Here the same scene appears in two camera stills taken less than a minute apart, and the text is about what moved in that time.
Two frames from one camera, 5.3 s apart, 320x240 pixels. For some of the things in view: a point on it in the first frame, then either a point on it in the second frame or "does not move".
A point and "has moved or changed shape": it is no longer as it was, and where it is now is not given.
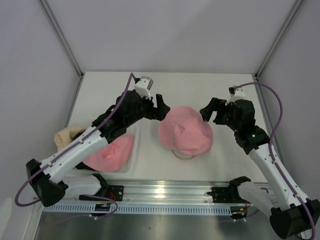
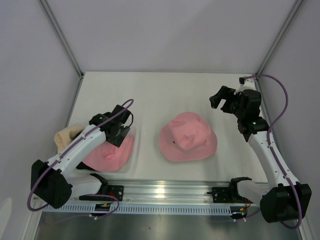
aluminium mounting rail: [186, 192] does not move
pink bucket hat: [184, 129] has moved or changed shape
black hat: [82, 166] does not move
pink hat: [114, 157] does not move
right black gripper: [214, 104] → [224, 93]
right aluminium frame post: [294, 12] does not move
